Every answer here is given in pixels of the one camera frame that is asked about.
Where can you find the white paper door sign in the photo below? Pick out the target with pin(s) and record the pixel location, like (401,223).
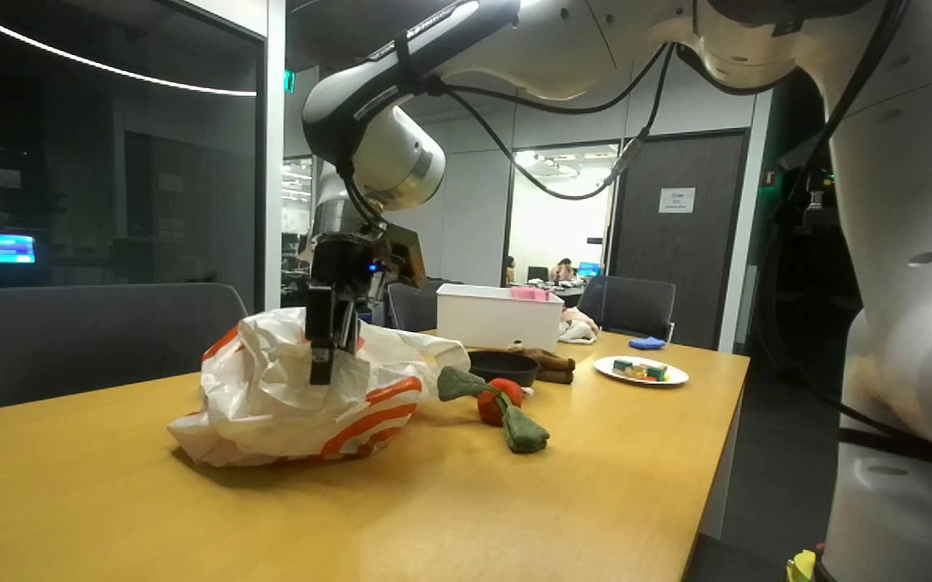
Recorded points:
(676,200)

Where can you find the pink cloth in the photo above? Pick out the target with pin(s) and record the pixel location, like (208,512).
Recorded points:
(527,292)

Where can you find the toy food pieces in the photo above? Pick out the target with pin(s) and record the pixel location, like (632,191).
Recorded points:
(637,371)

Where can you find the glowing blue monitor screen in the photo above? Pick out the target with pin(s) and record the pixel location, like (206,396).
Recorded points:
(1,250)

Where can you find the red plush toy green leaves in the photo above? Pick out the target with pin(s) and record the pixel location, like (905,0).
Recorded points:
(500,407)

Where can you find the white plate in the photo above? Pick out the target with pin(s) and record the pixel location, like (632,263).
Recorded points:
(637,373)

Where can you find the white orange plastic bag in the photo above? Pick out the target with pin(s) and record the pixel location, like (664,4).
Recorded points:
(258,405)

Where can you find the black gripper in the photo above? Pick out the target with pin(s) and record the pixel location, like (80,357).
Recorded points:
(337,261)

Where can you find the small blue lid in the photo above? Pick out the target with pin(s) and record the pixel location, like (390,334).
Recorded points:
(649,343)

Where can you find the white crumpled paper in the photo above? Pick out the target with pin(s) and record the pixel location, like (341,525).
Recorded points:
(579,326)

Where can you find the yellow green object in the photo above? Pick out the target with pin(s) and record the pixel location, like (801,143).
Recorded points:
(803,566)

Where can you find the brown plush toy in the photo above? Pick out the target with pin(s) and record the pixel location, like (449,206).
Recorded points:
(553,365)

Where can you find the gray office chair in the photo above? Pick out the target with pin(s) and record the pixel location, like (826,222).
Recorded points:
(413,307)
(629,307)
(77,340)

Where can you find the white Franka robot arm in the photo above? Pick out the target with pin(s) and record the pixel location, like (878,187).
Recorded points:
(907,215)

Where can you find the white plastic bin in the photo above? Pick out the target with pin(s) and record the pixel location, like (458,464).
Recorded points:
(500,320)

